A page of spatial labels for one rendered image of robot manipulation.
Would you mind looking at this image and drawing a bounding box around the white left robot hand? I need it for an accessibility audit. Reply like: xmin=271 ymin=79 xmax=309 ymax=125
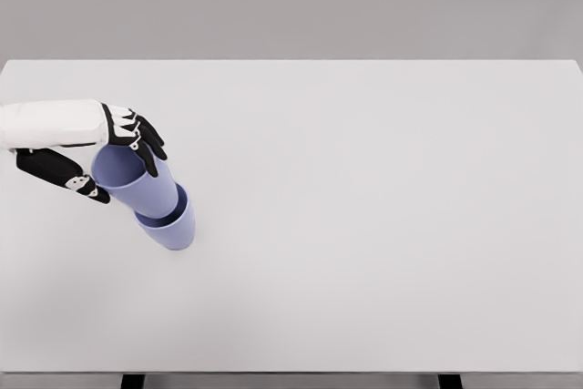
xmin=0 ymin=98 xmax=168 ymax=205

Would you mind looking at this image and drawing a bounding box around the lavender blue plastic cup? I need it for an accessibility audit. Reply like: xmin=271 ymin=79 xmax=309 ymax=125
xmin=90 ymin=143 xmax=179 ymax=220
xmin=134 ymin=182 xmax=199 ymax=252

